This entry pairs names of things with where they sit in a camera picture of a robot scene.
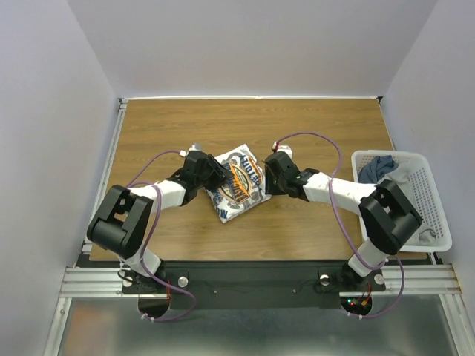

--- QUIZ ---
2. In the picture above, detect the purple cable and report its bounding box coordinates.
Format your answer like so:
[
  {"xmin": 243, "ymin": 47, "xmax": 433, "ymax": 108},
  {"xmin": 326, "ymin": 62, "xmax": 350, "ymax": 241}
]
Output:
[
  {"xmin": 125, "ymin": 149, "xmax": 197, "ymax": 323},
  {"xmin": 272, "ymin": 131, "xmax": 405, "ymax": 320}
]

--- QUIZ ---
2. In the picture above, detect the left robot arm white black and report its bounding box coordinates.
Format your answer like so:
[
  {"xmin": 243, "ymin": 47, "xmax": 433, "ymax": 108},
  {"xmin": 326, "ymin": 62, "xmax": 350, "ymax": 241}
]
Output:
[{"xmin": 86, "ymin": 150, "xmax": 232, "ymax": 292}]

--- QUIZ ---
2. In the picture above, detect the white plastic laundry basket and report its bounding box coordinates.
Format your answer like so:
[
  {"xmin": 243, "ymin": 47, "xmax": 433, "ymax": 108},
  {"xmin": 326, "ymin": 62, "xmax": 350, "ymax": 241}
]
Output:
[{"xmin": 351, "ymin": 150, "xmax": 452, "ymax": 253}]

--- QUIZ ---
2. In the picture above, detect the grey tank top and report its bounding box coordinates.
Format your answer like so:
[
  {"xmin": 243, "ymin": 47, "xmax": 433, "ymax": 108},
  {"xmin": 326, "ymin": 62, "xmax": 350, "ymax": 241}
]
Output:
[{"xmin": 380, "ymin": 164, "xmax": 436, "ymax": 245}]

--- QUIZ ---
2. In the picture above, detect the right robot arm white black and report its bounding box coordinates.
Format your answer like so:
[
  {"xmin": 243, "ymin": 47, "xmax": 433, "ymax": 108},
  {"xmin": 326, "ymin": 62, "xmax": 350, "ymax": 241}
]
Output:
[{"xmin": 264, "ymin": 151, "xmax": 422, "ymax": 289}]

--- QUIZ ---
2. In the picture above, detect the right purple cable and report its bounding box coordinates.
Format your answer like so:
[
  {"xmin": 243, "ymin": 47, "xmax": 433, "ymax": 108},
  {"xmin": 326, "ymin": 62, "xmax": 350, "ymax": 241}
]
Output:
[{"xmin": 272, "ymin": 131, "xmax": 405, "ymax": 320}]

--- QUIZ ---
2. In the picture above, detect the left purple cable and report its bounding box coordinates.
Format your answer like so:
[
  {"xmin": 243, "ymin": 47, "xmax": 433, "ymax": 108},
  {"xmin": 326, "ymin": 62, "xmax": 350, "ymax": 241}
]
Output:
[{"xmin": 125, "ymin": 149, "xmax": 197, "ymax": 323}]

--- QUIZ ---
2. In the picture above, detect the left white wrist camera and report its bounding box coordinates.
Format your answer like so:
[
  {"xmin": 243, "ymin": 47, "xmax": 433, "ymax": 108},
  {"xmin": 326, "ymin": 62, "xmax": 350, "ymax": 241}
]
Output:
[{"xmin": 179, "ymin": 142, "xmax": 202, "ymax": 157}]

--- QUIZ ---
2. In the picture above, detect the aluminium frame rail left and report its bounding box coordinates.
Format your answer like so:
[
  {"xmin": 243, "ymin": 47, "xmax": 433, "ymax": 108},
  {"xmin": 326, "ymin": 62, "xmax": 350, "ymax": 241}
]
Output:
[{"xmin": 83, "ymin": 98, "xmax": 129, "ymax": 253}]

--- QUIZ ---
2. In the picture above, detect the white graphic tank top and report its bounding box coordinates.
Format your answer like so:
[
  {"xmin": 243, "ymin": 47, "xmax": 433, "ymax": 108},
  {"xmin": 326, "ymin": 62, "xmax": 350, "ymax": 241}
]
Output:
[{"xmin": 205, "ymin": 144, "xmax": 272, "ymax": 223}]

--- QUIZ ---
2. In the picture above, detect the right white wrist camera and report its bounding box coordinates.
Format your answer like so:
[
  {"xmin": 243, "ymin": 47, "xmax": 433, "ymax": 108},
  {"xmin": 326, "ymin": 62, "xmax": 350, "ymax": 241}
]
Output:
[{"xmin": 272, "ymin": 142, "xmax": 293, "ymax": 158}]

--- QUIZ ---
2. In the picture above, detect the navy blue tank top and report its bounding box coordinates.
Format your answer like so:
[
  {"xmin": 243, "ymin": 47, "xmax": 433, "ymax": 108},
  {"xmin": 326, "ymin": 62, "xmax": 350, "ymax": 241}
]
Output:
[{"xmin": 358, "ymin": 155, "xmax": 399, "ymax": 184}]

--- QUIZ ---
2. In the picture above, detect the aluminium frame rail front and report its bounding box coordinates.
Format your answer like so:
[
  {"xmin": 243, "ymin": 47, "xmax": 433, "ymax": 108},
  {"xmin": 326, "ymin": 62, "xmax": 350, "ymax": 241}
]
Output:
[{"xmin": 59, "ymin": 265, "xmax": 462, "ymax": 298}]

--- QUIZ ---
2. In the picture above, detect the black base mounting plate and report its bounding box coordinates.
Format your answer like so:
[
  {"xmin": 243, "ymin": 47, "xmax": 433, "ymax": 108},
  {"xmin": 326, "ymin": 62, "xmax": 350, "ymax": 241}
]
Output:
[{"xmin": 118, "ymin": 260, "xmax": 386, "ymax": 315}]

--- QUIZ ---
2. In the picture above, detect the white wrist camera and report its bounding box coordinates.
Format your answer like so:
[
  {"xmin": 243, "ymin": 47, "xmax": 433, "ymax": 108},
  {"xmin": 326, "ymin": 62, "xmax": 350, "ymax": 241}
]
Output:
[
  {"xmin": 179, "ymin": 142, "xmax": 202, "ymax": 157},
  {"xmin": 272, "ymin": 142, "xmax": 293, "ymax": 158}
]

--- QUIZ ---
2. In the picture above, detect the aluminium frame rail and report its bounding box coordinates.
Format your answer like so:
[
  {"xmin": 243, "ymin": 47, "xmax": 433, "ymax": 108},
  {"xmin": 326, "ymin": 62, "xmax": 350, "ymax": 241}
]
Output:
[
  {"xmin": 59, "ymin": 265, "xmax": 462, "ymax": 298},
  {"xmin": 83, "ymin": 98, "xmax": 129, "ymax": 253}
]

